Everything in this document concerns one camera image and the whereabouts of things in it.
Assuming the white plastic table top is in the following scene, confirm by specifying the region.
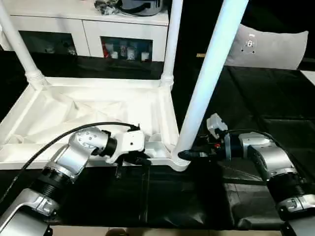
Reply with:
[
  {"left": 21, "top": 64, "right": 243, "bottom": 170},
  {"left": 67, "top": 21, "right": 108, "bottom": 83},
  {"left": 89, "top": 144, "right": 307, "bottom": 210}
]
[{"left": 0, "top": 76, "right": 191, "bottom": 173}]

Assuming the white plastic table leg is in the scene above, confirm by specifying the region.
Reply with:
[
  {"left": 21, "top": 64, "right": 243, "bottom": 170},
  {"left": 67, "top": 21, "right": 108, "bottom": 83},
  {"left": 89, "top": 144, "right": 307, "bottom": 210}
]
[
  {"left": 0, "top": 0, "right": 49, "bottom": 86},
  {"left": 171, "top": 0, "right": 250, "bottom": 166},
  {"left": 160, "top": 0, "right": 184, "bottom": 88}
]

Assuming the black work mat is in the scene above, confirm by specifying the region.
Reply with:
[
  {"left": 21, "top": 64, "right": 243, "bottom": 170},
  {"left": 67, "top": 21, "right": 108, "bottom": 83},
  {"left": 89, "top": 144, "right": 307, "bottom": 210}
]
[{"left": 0, "top": 49, "right": 315, "bottom": 231}]

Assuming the red bottle behind glass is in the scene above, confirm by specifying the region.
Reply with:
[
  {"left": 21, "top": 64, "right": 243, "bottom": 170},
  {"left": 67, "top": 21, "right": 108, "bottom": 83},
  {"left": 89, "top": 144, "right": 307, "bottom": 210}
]
[{"left": 102, "top": 42, "right": 111, "bottom": 59}]

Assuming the grey cushion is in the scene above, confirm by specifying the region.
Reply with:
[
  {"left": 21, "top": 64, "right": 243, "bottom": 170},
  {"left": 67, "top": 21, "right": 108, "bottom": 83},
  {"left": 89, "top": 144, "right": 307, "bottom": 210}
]
[{"left": 223, "top": 23, "right": 309, "bottom": 70}]

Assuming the black box with yellow label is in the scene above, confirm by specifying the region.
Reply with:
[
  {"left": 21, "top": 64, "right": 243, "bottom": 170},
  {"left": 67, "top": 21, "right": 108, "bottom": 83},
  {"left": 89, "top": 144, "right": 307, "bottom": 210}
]
[{"left": 182, "top": 0, "right": 243, "bottom": 67}]

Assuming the white flat board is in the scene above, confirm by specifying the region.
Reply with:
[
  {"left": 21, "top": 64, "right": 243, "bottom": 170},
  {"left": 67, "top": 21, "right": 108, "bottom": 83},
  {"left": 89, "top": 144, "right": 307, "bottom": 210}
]
[{"left": 300, "top": 70, "right": 315, "bottom": 86}]

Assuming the white glass-door cabinet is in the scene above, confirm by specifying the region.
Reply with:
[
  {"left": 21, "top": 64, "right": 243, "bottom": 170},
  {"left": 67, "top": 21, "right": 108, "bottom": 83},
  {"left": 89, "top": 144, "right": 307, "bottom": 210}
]
[{"left": 0, "top": 0, "right": 170, "bottom": 62}]

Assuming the grey helmet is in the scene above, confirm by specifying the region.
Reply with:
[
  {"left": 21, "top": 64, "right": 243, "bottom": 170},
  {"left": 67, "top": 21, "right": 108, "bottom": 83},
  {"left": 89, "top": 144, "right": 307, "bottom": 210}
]
[{"left": 119, "top": 0, "right": 164, "bottom": 17}]

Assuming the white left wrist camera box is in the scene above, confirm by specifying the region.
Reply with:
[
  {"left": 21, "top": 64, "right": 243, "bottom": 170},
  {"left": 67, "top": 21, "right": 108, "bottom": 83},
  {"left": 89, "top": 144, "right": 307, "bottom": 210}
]
[{"left": 107, "top": 130, "right": 146, "bottom": 164}]

